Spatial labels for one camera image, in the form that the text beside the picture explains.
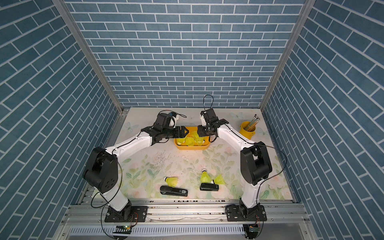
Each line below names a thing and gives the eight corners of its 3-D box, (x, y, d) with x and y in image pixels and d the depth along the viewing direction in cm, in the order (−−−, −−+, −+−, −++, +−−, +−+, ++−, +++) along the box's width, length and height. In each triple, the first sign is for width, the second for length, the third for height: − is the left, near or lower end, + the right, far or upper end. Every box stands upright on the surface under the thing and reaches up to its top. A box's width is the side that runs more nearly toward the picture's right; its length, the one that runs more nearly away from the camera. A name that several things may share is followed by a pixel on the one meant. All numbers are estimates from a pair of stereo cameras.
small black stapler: (199, 191, 83) (199, 189, 80) (199, 184, 85) (199, 182, 83) (218, 191, 83) (219, 189, 80) (217, 185, 85) (218, 182, 83)
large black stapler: (161, 193, 82) (159, 191, 78) (162, 188, 84) (161, 185, 80) (187, 197, 81) (187, 194, 77) (188, 191, 83) (188, 188, 79)
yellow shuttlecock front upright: (200, 183, 86) (200, 181, 84) (200, 170, 91) (200, 169, 89) (210, 183, 86) (210, 181, 84) (209, 170, 91) (210, 169, 89)
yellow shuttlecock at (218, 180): (212, 188, 84) (213, 185, 80) (209, 180, 86) (210, 177, 83) (223, 184, 85) (224, 181, 81) (220, 177, 88) (221, 174, 84)
